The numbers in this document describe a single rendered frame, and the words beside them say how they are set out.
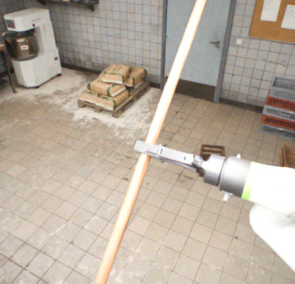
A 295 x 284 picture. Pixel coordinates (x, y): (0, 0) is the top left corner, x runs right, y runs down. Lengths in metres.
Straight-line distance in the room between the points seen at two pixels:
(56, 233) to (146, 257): 0.94
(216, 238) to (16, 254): 1.94
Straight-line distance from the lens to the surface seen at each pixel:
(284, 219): 0.73
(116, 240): 0.77
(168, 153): 0.69
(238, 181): 0.67
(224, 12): 4.70
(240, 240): 3.07
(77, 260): 2.89
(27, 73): 5.79
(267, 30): 4.65
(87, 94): 4.81
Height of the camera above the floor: 2.44
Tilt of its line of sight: 36 degrees down
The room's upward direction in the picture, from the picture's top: straight up
